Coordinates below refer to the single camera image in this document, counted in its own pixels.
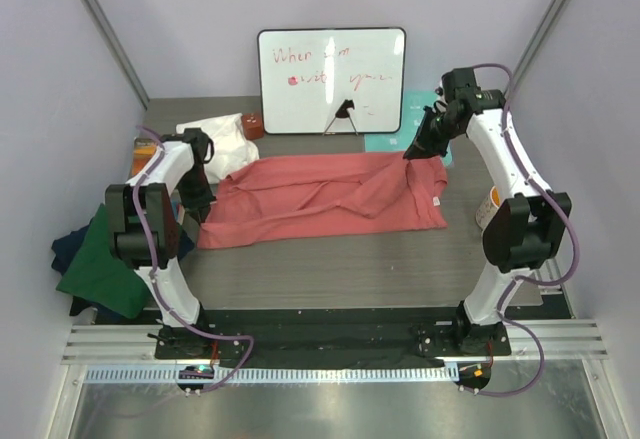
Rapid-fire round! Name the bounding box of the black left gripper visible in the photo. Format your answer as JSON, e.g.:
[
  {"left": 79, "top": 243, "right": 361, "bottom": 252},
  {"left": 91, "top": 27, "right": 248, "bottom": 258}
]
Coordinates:
[{"left": 177, "top": 165, "right": 217, "bottom": 225}]

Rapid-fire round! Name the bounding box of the teal cutting board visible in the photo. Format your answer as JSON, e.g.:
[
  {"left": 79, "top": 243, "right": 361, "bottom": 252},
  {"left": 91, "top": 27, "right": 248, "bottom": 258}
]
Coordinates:
[{"left": 364, "top": 91, "right": 438, "bottom": 152}]

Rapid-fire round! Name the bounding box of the red t shirt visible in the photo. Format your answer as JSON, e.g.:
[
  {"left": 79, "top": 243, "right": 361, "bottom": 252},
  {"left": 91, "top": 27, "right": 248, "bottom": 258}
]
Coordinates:
[{"left": 197, "top": 152, "right": 448, "bottom": 250}]

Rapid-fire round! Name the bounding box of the metal wire board stand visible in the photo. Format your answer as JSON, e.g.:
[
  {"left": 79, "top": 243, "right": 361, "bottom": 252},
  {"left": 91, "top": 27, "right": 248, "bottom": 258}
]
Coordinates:
[{"left": 323, "top": 99, "right": 359, "bottom": 136}]

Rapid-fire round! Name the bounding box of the white dry erase board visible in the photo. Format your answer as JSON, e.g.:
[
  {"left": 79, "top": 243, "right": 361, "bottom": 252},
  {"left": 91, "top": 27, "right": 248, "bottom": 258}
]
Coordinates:
[{"left": 257, "top": 27, "right": 406, "bottom": 135}]

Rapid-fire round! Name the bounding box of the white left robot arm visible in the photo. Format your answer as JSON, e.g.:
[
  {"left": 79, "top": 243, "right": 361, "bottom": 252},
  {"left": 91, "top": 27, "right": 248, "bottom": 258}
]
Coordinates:
[{"left": 105, "top": 127, "right": 215, "bottom": 358}]

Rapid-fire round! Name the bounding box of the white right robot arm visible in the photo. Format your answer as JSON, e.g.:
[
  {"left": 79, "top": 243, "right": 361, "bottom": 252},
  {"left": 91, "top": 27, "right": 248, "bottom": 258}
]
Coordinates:
[{"left": 404, "top": 67, "right": 572, "bottom": 355}]

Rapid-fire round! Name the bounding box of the white t shirt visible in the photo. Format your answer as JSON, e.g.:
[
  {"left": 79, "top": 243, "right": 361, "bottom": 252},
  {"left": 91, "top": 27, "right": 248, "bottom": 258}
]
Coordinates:
[{"left": 176, "top": 113, "right": 259, "bottom": 184}]

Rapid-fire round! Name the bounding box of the orange cover book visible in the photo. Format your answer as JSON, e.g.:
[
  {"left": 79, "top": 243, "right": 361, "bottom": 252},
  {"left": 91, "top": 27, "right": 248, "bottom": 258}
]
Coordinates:
[{"left": 130, "top": 137, "right": 157, "bottom": 177}]

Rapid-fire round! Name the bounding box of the white mug orange inside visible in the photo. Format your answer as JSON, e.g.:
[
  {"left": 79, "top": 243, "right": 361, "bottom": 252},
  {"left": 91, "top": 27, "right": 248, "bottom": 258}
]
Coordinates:
[{"left": 475, "top": 187, "right": 501, "bottom": 231}]

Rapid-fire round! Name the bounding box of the red brown eraser block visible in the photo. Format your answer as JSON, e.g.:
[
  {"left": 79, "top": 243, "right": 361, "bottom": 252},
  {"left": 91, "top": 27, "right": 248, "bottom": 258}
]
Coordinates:
[{"left": 241, "top": 113, "right": 265, "bottom": 141}]

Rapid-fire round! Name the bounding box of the green t shirt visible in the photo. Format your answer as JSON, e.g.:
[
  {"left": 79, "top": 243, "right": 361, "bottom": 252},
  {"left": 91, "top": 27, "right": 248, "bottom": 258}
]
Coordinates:
[{"left": 56, "top": 205, "right": 151, "bottom": 320}]

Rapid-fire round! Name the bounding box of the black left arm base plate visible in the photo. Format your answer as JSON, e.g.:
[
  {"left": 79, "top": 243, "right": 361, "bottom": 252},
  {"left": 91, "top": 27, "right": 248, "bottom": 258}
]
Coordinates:
[{"left": 147, "top": 317, "right": 249, "bottom": 360}]

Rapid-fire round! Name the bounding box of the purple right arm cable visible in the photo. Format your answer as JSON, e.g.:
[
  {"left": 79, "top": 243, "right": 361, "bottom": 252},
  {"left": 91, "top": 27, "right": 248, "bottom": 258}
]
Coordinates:
[{"left": 472, "top": 62, "right": 582, "bottom": 398}]

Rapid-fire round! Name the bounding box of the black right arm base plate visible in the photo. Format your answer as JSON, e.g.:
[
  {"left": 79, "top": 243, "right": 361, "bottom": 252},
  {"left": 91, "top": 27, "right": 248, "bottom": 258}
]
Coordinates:
[{"left": 411, "top": 322, "right": 512, "bottom": 359}]

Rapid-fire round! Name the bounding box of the aluminium left corner post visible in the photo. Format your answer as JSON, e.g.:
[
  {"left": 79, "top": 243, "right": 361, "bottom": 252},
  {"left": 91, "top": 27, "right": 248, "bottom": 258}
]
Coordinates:
[{"left": 81, "top": 0, "right": 150, "bottom": 110}]

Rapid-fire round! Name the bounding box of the aluminium corner post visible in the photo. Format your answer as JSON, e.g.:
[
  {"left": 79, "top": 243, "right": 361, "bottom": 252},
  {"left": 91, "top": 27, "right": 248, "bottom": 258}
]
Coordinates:
[
  {"left": 81, "top": 0, "right": 150, "bottom": 110},
  {"left": 506, "top": 0, "right": 570, "bottom": 97}
]

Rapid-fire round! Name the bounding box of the aluminium right corner post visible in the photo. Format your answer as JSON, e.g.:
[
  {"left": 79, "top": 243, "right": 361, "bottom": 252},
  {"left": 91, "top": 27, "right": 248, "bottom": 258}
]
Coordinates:
[{"left": 506, "top": 0, "right": 570, "bottom": 97}]

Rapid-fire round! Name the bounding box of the white perforated cable rail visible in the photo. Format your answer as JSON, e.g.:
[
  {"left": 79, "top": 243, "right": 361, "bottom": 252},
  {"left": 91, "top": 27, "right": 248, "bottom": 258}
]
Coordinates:
[{"left": 85, "top": 363, "right": 459, "bottom": 385}]

